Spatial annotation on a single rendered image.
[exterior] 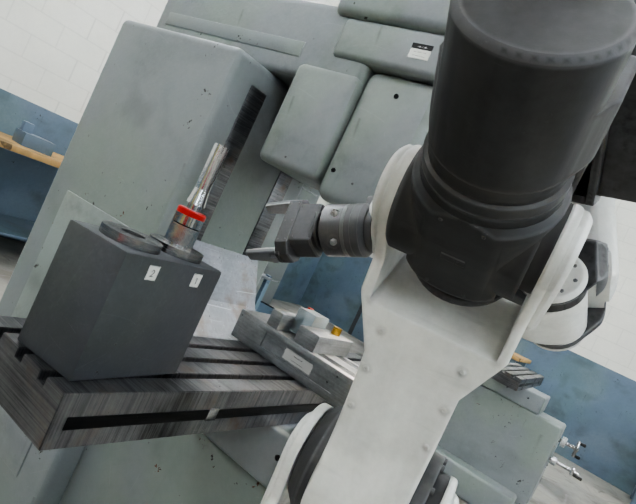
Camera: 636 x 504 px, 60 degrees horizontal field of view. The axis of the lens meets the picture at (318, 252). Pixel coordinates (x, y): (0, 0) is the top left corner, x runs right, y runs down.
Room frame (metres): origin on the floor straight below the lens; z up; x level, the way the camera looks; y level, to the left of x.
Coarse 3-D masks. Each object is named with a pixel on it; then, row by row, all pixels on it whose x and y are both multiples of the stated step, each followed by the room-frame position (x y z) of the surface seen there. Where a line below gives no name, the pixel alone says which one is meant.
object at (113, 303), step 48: (96, 240) 0.73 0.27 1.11; (144, 240) 0.77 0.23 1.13; (48, 288) 0.75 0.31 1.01; (96, 288) 0.72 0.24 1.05; (144, 288) 0.76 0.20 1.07; (192, 288) 0.85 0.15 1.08; (48, 336) 0.74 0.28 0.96; (96, 336) 0.72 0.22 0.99; (144, 336) 0.80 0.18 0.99; (192, 336) 0.91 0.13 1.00
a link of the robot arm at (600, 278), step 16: (592, 208) 0.73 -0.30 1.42; (608, 208) 0.74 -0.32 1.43; (592, 224) 0.72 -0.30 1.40; (608, 224) 0.72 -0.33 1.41; (592, 240) 0.69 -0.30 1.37; (608, 240) 0.71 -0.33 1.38; (592, 256) 0.67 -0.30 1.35; (608, 256) 0.70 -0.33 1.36; (576, 272) 0.66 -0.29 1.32; (592, 272) 0.65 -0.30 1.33; (608, 272) 0.68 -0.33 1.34; (576, 288) 0.64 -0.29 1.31; (592, 288) 0.70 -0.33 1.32; (608, 288) 0.70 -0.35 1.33; (560, 304) 0.65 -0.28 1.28; (592, 304) 0.73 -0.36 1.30; (592, 320) 0.73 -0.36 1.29
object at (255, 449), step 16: (224, 432) 1.17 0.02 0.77; (240, 432) 1.15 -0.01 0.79; (256, 432) 1.13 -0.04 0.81; (272, 432) 1.11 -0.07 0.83; (288, 432) 1.11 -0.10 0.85; (224, 448) 1.16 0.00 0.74; (240, 448) 1.14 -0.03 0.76; (256, 448) 1.12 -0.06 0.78; (272, 448) 1.10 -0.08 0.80; (240, 464) 1.13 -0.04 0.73; (256, 464) 1.11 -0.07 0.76; (272, 464) 1.09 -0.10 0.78
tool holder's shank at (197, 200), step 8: (216, 144) 0.87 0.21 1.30; (216, 152) 0.87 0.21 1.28; (224, 152) 0.87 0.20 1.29; (208, 160) 0.87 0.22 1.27; (216, 160) 0.87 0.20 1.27; (208, 168) 0.87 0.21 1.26; (216, 168) 0.87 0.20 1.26; (200, 176) 0.87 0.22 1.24; (208, 176) 0.87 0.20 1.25; (216, 176) 0.88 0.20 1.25; (200, 184) 0.87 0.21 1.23; (208, 184) 0.87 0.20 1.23; (192, 192) 0.87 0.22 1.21; (200, 192) 0.87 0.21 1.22; (208, 192) 0.88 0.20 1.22; (192, 200) 0.86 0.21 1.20; (200, 200) 0.87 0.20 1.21; (192, 208) 0.87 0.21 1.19; (200, 208) 0.87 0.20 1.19
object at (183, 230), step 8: (176, 216) 0.86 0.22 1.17; (184, 216) 0.86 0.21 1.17; (176, 224) 0.86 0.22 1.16; (184, 224) 0.85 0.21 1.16; (192, 224) 0.86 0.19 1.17; (200, 224) 0.87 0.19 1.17; (168, 232) 0.86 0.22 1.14; (176, 232) 0.86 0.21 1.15; (184, 232) 0.86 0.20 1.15; (192, 232) 0.86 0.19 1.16; (168, 240) 0.86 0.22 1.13; (176, 240) 0.86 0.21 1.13; (184, 240) 0.86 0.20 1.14; (192, 240) 0.87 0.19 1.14; (184, 248) 0.86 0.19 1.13
